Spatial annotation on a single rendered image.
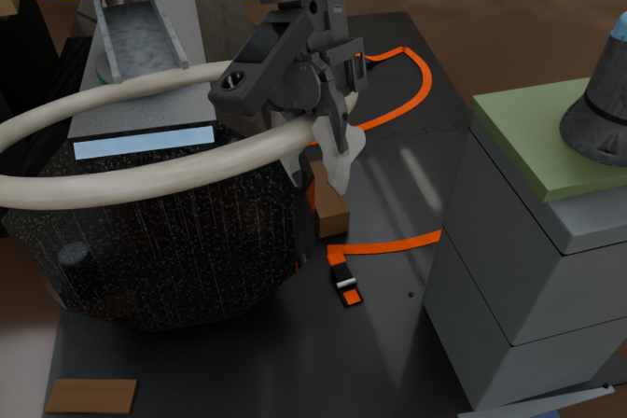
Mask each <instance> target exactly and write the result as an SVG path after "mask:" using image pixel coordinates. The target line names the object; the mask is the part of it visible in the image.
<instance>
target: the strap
mask: <svg viewBox="0 0 627 418"><path fill-rule="evenodd" d="M403 51H404V52H405V53H406V54H407V55H408V56H410V57H411V58H412V59H413V60H414V61H415V62H416V63H417V64H418V65H419V67H420V68H421V71H422V73H423V86H422V88H421V89H420V91H419V92H418V93H417V95H416V96H415V97H414V98H412V99H411V100H410V101H409V102H407V103H406V104H404V105H403V106H401V107H400V108H398V109H396V110H394V111H392V112H390V113H388V114H386V115H383V116H381V117H379V118H376V119H374V120H371V121H368V122H366V123H363V124H360V125H357V126H355V127H358V128H361V129H362V130H363V131H365V130H368V129H371V128H373V127H376V126H378V125H381V124H383V123H385V122H387V121H389V120H391V119H393V118H396V117H398V116H400V115H402V114H404V113H406V112H408V111H409V110H411V109H413V108H414V107H415V106H417V105H418V104H419V103H421V102H422V101H423V99H424V98H425V97H426V95H427V94H428V93H429V91H430V89H431V85H432V76H431V73H430V70H429V68H428V66H427V64H426V63H425V62H424V61H423V60H422V59H421V58H420V57H419V56H418V55H417V54H415V53H414V52H413V51H412V50H411V49H409V48H408V47H406V48H403V47H399V48H397V49H393V50H391V51H388V52H386V53H384V54H382V55H378V56H373V57H370V56H367V55H365V58H367V59H370V60H373V61H380V60H384V59H387V58H390V57H392V56H395V55H397V54H399V53H400V52H403ZM440 234H441V230H437V231H434V232H431V233H428V234H425V235H421V236H418V237H413V238H410V239H405V240H400V241H394V242H389V243H380V244H330V245H328V246H327V254H328V255H329V254H333V253H336V252H339V251H342V253H343V254H344V255H358V254H380V253H388V252H395V251H401V250H406V249H411V248H415V247H419V246H423V245H427V244H432V243H435V242H438V241H439V237H440Z"/></svg>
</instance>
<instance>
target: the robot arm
mask: <svg viewBox="0 0 627 418"><path fill-rule="evenodd" d="M259 2H260V4H277V3H278V8H279V10H271V11H270V12H269V13H268V14H267V16H266V17H265V18H264V20H263V21H262V22H261V24H260V25H259V26H258V28H257V29H256V31H255V32H254V33H253V34H252V35H251V36H250V38H249V39H248V40H247V41H246V43H245V44H244V46H243V47H242V48H241V50H240V51H239V52H238V54H237V55H236V56H235V58H234V59H233V60H232V62H231V63H230V65H229V66H228V67H227V69H226V70H225V71H224V73H223V74H222V75H221V77H220V78H219V79H218V81H217V82H216V84H215V85H214V86H213V87H212V89H210V90H209V92H208V94H207V97H208V100H209V101H210V102H211V104H212V105H213V106H214V107H215V108H216V110H217V111H218V112H219V113H223V114H230V115H235V116H242V117H249V118H252V117H254V116H255V115H256V114H257V112H258V111H259V109H260V108H261V112H262V117H263V119H264V122H265V126H266V129H267V131H268V130H270V129H273V128H275V127H278V126H280V125H282V124H284V123H287V122H289V121H290V120H292V119H294V118H297V117H299V116H301V115H303V112H302V109H305V111H306V112H307V114H308V115H312V114H314V113H316V112H317V111H318V115H319V117H318V118H317V120H316V121H315V123H314V124H313V126H312V131H313V136H314V139H315V140H316V141H317V143H318V144H319V145H320V147H321V149H322V152H323V163H324V165H325V167H326V168H327V174H328V181H327V183H328V184H329V185H330V186H331V187H332V188H333V189H334V190H335V192H336V193H337V194H338V195H339V196H342V195H344V194H345V192H346V189H347V187H348V183H349V177H350V167H351V166H350V164H351V163H352V161H353V160H354V159H355V157H356V156H357V155H358V154H359V152H360V151H361V150H362V148H363V147H364V145H365V144H366V136H365V134H364V132H363V130H362V129H361V128H358V127H354V126H350V125H349V124H348V109H347V104H346V101H345V98H344V97H346V96H348V95H350V94H351V92H352V91H353V92H358V91H361V90H363V89H365V88H366V87H368V86H369V85H368V77H367V69H366V61H365V52H364V44H363V37H350V36H349V34H348V26H347V19H346V11H345V4H344V0H259ZM358 53H360V58H361V66H362V74H363V77H361V78H360V79H358V78H357V71H356V63H355V55H356V54H358ZM614 122H615V123H614ZM559 129H560V133H561V136H562V137H563V138H564V140H565V141H566V143H567V144H568V145H569V146H570V147H572V148H573V149H574V150H575V151H577V152H578V153H579V154H580V155H582V156H584V157H586V158H588V159H590V160H594V161H597V162H600V163H603V164H606V165H611V166H617V167H627V11H626V12H624V13H623V14H622V15H621V16H620V18H619V19H618V21H617V23H616V25H615V27H614V28H613V30H612V31H611V32H610V36H609V38H608V40H607V42H606V45H605V47H604V50H603V52H602V54H601V56H600V59H599V61H598V63H597V65H596V66H595V69H594V71H593V73H592V77H591V79H590V81H589V83H588V86H587V88H586V90H585V91H584V93H583V94H582V95H581V96H580V97H579V98H578V99H577V100H576V101H575V102H574V103H573V104H572V105H571V106H570V107H569V108H567V110H566V111H565V112H564V115H563V117H562V119H561V122H560V125H559ZM305 147H306V146H305ZM305 147H303V148H302V149H300V150H298V151H296V152H293V153H291V154H289V155H287V156H285V157H283V158H281V159H279V160H280V161H281V162H282V164H283V166H284V168H285V169H286V172H287V174H288V176H289V177H290V179H291V181H292V182H293V184H294V186H295V187H297V188H299V187H301V168H300V164H299V154H300V152H301V151H302V150H303V149H304V148H305Z"/></svg>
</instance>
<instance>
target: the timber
mask: <svg viewBox="0 0 627 418"><path fill-rule="evenodd" d="M309 163H310V165H311V168H312V170H313V174H314V176H315V212H314V226H315V228H316V231H317V234H318V236H319V238H324V237H328V236H332V235H336V234H341V233H345V232H348V231H349V221H350V210H349V208H348V206H347V203H346V201H345V199H344V198H343V195H342V196H339V195H338V194H337V193H336V192H335V190H334V189H333V188H332V187H331V186H330V185H329V184H328V183H327V181H328V174H327V168H326V167H325V165H324V163H323V161H322V160H319V161H314V162H309Z"/></svg>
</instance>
